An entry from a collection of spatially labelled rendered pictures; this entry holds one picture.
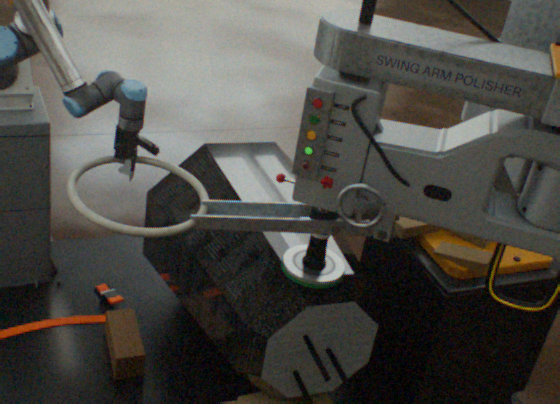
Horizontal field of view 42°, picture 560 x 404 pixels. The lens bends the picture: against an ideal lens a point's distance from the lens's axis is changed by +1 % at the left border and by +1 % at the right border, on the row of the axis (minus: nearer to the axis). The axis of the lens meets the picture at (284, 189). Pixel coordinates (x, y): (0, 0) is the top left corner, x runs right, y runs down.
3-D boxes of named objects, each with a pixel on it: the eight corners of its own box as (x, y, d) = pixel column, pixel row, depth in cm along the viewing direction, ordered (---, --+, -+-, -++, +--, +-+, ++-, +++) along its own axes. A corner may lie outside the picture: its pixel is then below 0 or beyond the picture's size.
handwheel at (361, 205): (384, 220, 227) (395, 178, 220) (379, 236, 218) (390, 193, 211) (337, 207, 229) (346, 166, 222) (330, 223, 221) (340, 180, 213)
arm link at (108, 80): (86, 76, 265) (105, 90, 258) (112, 62, 270) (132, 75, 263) (93, 97, 271) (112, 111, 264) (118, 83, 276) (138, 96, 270)
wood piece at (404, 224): (424, 218, 302) (427, 207, 299) (440, 231, 294) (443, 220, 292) (385, 226, 292) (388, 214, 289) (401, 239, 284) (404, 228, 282)
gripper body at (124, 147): (113, 150, 274) (115, 121, 269) (136, 151, 277) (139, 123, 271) (114, 160, 268) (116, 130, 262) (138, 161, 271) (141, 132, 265)
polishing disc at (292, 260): (347, 255, 258) (347, 252, 258) (340, 290, 240) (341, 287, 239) (288, 241, 260) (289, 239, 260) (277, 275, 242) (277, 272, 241)
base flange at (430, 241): (483, 203, 330) (486, 193, 327) (555, 267, 292) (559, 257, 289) (389, 211, 310) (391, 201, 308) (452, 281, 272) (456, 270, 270)
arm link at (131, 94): (137, 76, 265) (153, 87, 259) (134, 107, 271) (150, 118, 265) (114, 79, 258) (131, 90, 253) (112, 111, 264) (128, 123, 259)
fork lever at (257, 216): (401, 214, 243) (400, 200, 241) (393, 243, 227) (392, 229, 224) (208, 207, 263) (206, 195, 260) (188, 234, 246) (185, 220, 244)
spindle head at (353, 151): (409, 206, 243) (444, 81, 221) (401, 239, 224) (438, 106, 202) (305, 178, 248) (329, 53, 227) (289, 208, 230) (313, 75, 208)
